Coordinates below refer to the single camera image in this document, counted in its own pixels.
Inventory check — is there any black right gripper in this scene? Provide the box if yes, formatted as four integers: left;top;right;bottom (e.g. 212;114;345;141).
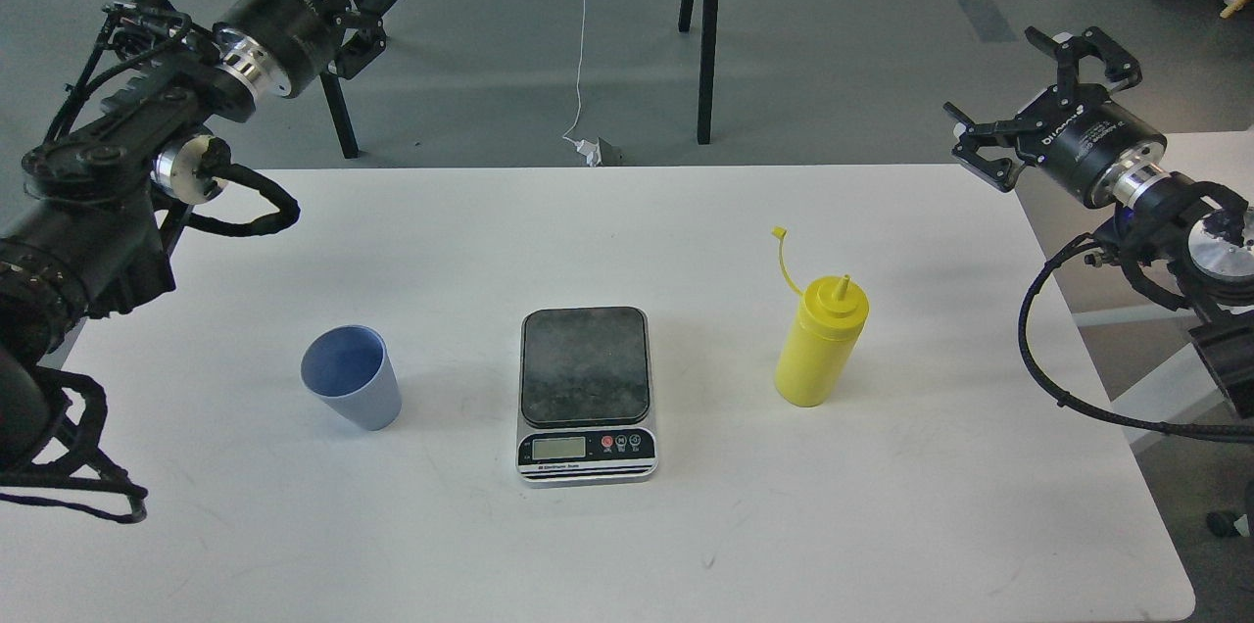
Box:
943;25;1170;209

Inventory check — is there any digital kitchen scale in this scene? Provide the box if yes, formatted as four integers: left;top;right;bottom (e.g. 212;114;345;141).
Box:
514;306;660;488

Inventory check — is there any blue ribbed plastic cup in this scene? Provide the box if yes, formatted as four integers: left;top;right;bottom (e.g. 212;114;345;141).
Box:
300;325;403;431

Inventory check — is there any yellow squeeze bottle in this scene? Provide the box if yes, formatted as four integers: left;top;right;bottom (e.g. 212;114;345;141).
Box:
771;226;872;407

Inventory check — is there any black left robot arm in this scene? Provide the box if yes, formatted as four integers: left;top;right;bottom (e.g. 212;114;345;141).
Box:
1;0;399;524

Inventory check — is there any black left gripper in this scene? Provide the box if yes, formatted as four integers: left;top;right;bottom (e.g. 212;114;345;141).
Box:
214;0;399;100

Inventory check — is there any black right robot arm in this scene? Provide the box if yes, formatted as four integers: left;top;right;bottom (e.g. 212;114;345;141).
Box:
944;26;1253;445

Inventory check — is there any white power adapter on floor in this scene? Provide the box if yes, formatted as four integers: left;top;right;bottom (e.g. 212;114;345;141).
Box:
574;138;624;168

